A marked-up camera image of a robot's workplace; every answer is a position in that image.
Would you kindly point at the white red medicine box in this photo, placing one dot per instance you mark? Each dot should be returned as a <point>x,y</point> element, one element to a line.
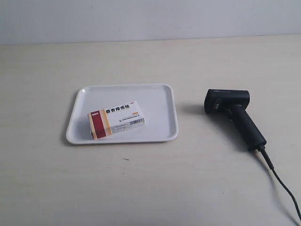
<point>117,119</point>

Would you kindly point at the black barcode scanner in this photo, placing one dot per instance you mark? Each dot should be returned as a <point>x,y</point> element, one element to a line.
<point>233,104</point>

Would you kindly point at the white plastic tray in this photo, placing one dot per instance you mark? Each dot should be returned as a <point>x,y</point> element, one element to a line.
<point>156,102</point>

